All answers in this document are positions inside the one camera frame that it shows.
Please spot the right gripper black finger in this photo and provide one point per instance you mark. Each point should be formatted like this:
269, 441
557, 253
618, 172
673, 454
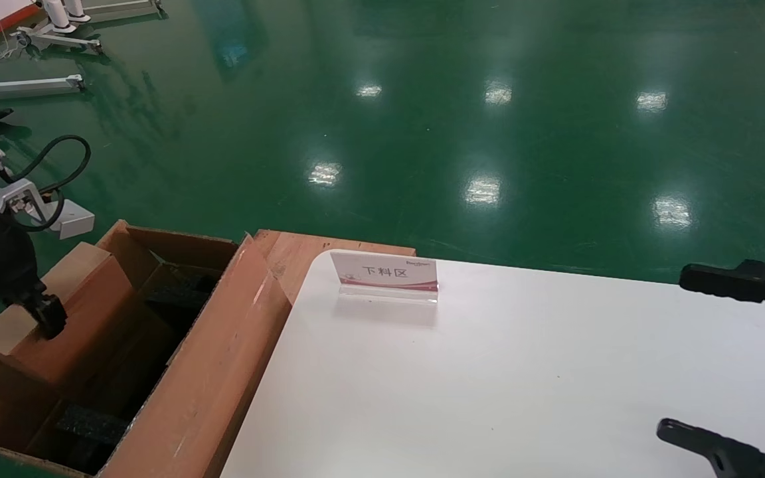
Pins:
721, 455
728, 282

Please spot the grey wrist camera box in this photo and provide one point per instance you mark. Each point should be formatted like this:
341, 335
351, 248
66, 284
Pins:
70, 222

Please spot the large cardboard box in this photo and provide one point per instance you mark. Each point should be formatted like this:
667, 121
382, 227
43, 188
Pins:
216, 372

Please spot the acrylic sign with red print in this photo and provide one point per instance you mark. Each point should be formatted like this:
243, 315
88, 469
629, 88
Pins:
389, 273

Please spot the small cardboard box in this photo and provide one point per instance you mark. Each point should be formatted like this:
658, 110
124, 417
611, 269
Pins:
84, 312

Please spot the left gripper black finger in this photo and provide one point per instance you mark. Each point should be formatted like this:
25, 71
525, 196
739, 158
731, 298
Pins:
49, 317

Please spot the white stand leg bar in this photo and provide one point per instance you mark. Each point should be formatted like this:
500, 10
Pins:
30, 86

